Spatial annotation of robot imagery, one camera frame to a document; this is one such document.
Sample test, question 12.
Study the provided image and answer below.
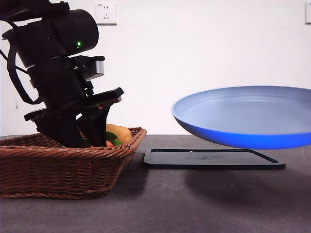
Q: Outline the orange carrot with green leaves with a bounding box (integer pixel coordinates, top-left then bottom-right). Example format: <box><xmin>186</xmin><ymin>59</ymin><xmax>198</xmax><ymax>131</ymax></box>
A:
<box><xmin>105</xmin><ymin>131</ymin><xmax>123</xmax><ymax>147</ymax></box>

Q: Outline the blue round plate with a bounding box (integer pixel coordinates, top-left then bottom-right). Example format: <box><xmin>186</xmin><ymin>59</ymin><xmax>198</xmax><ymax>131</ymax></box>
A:
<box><xmin>171</xmin><ymin>85</ymin><xmax>311</xmax><ymax>150</ymax></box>

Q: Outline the yellow-brown potato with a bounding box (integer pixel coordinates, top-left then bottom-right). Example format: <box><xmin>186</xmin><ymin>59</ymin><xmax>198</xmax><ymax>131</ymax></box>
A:
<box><xmin>106</xmin><ymin>123</ymin><xmax>133</xmax><ymax>144</ymax></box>

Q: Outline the brown wicker basket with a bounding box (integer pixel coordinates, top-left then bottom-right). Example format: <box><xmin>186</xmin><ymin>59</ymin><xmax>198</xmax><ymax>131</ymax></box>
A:
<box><xmin>0</xmin><ymin>127</ymin><xmax>148</xmax><ymax>200</ymax></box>

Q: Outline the black rectangular tray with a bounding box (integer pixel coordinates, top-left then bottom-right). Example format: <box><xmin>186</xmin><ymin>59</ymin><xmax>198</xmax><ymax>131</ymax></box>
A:
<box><xmin>143</xmin><ymin>148</ymin><xmax>286</xmax><ymax>170</ymax></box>

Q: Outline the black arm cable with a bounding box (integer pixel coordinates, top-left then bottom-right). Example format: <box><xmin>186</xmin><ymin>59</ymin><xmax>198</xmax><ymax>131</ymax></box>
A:
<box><xmin>6</xmin><ymin>47</ymin><xmax>47</xmax><ymax>105</ymax></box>

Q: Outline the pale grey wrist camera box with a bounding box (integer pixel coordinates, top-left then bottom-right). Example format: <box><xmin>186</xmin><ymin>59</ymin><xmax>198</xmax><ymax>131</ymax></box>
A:
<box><xmin>84</xmin><ymin>59</ymin><xmax>105</xmax><ymax>81</ymax></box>

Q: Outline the white wall socket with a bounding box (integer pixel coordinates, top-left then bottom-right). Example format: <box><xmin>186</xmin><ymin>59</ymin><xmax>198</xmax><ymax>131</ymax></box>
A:
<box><xmin>96</xmin><ymin>2</ymin><xmax>118</xmax><ymax>26</ymax></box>

